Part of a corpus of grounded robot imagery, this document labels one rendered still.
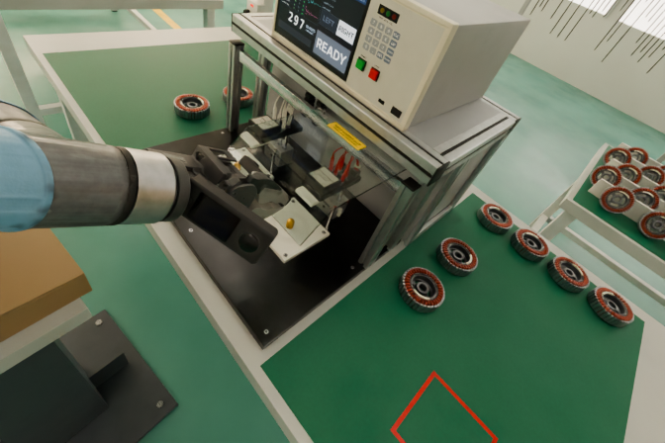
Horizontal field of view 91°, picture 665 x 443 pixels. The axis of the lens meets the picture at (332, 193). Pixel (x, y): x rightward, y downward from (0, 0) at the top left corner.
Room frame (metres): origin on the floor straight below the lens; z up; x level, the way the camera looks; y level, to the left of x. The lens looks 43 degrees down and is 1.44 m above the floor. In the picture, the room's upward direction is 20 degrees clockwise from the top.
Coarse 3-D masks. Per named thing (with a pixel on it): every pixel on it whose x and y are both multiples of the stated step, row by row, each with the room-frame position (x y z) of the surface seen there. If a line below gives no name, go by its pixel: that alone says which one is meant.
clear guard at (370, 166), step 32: (256, 128) 0.50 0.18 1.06; (288, 128) 0.54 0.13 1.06; (320, 128) 0.58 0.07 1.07; (352, 128) 0.62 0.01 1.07; (256, 160) 0.44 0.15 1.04; (288, 160) 0.44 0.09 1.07; (320, 160) 0.47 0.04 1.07; (352, 160) 0.51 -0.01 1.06; (384, 160) 0.55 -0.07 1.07; (288, 192) 0.39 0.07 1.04; (320, 192) 0.40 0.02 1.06; (352, 192) 0.42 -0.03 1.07; (288, 224) 0.35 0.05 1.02
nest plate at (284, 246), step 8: (272, 224) 0.52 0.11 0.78; (320, 224) 0.58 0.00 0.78; (280, 232) 0.51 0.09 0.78; (320, 232) 0.55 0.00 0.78; (328, 232) 0.56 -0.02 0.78; (280, 240) 0.49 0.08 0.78; (288, 240) 0.49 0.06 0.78; (312, 240) 0.52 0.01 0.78; (320, 240) 0.53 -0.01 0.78; (272, 248) 0.46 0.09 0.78; (280, 248) 0.46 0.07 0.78; (288, 248) 0.47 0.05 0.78; (296, 248) 0.48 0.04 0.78; (304, 248) 0.49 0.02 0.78; (280, 256) 0.44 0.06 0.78; (288, 256) 0.45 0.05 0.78
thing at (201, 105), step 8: (184, 96) 0.91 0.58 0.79; (192, 96) 0.93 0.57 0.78; (200, 96) 0.94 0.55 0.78; (176, 104) 0.85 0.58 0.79; (184, 104) 0.89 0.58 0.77; (192, 104) 0.90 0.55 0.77; (200, 104) 0.92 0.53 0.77; (208, 104) 0.92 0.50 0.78; (176, 112) 0.84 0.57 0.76; (184, 112) 0.84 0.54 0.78; (192, 112) 0.84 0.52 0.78; (200, 112) 0.86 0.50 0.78; (208, 112) 0.90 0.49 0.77
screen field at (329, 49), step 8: (320, 32) 0.74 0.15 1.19; (320, 40) 0.73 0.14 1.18; (328, 40) 0.72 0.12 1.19; (320, 48) 0.73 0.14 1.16; (328, 48) 0.72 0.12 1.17; (336, 48) 0.71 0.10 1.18; (344, 48) 0.69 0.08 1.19; (320, 56) 0.73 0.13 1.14; (328, 56) 0.72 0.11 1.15; (336, 56) 0.70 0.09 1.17; (344, 56) 0.69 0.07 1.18; (336, 64) 0.70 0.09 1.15; (344, 64) 0.69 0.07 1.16
